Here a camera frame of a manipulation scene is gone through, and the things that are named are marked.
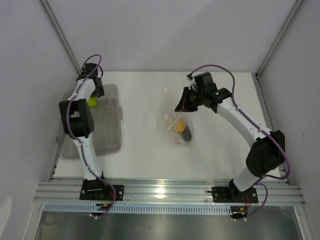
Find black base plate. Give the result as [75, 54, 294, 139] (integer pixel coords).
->
[207, 186, 258, 204]
[79, 185, 125, 201]

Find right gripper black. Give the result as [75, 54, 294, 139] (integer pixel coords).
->
[174, 87, 205, 113]

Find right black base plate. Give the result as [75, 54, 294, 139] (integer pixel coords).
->
[207, 186, 258, 204]

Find clear plastic container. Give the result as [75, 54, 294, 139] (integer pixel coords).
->
[57, 84, 123, 160]

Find slotted white cable duct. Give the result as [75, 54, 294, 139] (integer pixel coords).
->
[43, 202, 233, 216]

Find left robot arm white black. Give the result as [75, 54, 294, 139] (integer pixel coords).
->
[59, 63, 109, 200]

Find aluminium frame post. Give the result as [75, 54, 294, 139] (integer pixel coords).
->
[38, 0, 81, 74]
[255, 0, 307, 80]

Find right aluminium frame post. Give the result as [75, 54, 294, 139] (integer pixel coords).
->
[255, 0, 307, 80]

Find purple toy eggplant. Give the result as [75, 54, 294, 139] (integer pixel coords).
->
[181, 125, 192, 142]

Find left aluminium frame post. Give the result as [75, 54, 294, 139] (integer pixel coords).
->
[38, 0, 81, 74]

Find clear zip top bag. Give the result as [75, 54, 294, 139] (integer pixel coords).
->
[153, 88, 193, 147]

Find aluminium mounting rail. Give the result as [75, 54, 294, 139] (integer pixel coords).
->
[33, 178, 306, 206]

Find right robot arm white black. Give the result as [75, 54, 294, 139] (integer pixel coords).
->
[175, 72, 285, 202]

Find orange toy lemon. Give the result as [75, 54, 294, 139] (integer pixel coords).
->
[175, 119, 186, 133]

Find yellow-green toy pear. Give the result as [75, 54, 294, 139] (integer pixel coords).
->
[87, 96, 98, 108]

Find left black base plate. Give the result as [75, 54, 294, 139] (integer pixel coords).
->
[79, 185, 125, 201]

